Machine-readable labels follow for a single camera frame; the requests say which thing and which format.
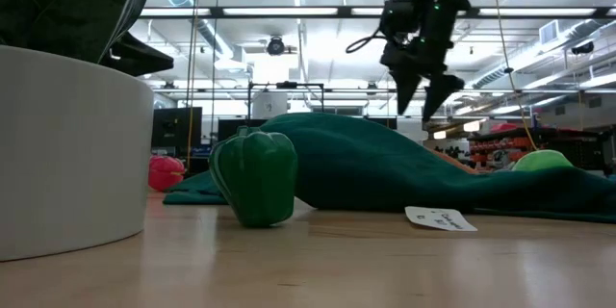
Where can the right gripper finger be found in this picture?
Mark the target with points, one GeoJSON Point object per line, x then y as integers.
{"type": "Point", "coordinates": [405, 89]}
{"type": "Point", "coordinates": [440, 96]}

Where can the lime green toy fruit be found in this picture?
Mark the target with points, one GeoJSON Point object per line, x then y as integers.
{"type": "Point", "coordinates": [541, 161]}

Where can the green toy bell pepper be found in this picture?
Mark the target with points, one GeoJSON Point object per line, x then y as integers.
{"type": "Point", "coordinates": [255, 178]}

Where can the red toy fruit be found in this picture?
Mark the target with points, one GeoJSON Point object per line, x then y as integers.
{"type": "Point", "coordinates": [163, 173]}

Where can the shelf with red bins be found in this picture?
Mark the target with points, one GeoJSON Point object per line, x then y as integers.
{"type": "Point", "coordinates": [500, 146]}

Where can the dark green cloth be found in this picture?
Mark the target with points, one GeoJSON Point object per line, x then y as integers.
{"type": "Point", "coordinates": [366, 163]}

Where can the white air vent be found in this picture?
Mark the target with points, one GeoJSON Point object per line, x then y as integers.
{"type": "Point", "coordinates": [549, 32]}

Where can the white paper label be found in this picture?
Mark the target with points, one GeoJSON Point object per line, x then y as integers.
{"type": "Point", "coordinates": [438, 218]}

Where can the black round ceiling fixture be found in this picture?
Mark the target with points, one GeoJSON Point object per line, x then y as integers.
{"type": "Point", "coordinates": [275, 45]}

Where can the white background box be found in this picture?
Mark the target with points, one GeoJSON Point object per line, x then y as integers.
{"type": "Point", "coordinates": [269, 106]}

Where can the black ceiling object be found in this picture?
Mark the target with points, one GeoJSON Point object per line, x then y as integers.
{"type": "Point", "coordinates": [582, 48]}

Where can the black background monitor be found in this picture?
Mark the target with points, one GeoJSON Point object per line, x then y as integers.
{"type": "Point", "coordinates": [231, 130]}

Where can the black computer tower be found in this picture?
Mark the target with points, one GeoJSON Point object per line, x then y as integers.
{"type": "Point", "coordinates": [175, 130]}

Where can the white round plant pot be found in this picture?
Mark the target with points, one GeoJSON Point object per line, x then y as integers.
{"type": "Point", "coordinates": [72, 154]}

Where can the dark green artificial plant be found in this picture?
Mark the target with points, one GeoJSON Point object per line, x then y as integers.
{"type": "Point", "coordinates": [58, 5]}

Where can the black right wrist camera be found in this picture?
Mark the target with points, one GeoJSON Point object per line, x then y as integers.
{"type": "Point", "coordinates": [399, 18]}

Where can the black overhead frame bar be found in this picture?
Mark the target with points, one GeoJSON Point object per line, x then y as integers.
{"type": "Point", "coordinates": [216, 11]}

